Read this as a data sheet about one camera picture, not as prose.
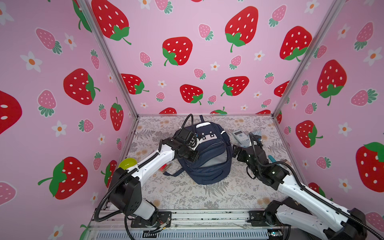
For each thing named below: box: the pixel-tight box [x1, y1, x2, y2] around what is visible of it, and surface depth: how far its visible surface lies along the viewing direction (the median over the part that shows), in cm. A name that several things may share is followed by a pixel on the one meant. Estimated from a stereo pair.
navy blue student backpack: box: [163, 115, 232, 185], surface depth 85 cm
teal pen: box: [268, 155, 280, 166], surface depth 98 cm
